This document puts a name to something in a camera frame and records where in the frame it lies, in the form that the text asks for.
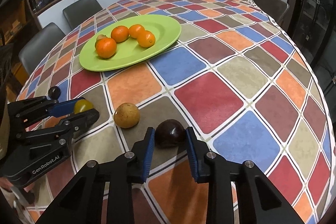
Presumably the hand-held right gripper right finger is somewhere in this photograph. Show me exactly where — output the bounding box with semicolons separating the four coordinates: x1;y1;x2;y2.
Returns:
185;127;305;224

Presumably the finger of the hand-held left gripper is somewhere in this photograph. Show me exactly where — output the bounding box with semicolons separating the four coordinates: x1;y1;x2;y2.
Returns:
16;110;100;147
7;97;79;122

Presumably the dark grey chair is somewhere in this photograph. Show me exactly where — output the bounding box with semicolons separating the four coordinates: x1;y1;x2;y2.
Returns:
256;0;289;28
18;22;66;75
62;0;103;30

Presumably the black sliding glass door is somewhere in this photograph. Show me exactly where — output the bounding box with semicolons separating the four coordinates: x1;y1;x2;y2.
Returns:
289;0;336;98

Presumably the green plate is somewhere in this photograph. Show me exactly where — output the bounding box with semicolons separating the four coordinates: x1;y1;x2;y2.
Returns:
79;14;182;72

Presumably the dark purple plum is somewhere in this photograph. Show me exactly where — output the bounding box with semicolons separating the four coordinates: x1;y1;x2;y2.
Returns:
154;119;186;149
48;86;61;100

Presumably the yellow-green mandarin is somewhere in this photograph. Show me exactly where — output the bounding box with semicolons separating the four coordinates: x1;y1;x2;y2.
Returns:
74;99;94;114

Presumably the large orange mandarin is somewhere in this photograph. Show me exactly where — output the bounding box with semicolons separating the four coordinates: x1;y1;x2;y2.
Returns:
95;38;117;59

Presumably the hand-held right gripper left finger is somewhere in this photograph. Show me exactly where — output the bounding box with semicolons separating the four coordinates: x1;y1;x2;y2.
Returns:
47;127;156;224

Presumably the yellowish orange mandarin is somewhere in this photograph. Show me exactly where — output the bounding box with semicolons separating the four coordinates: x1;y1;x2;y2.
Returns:
137;30;156;48

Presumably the colourful checkered tablecloth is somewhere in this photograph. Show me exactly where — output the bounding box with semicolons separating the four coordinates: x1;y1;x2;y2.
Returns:
13;0;332;224

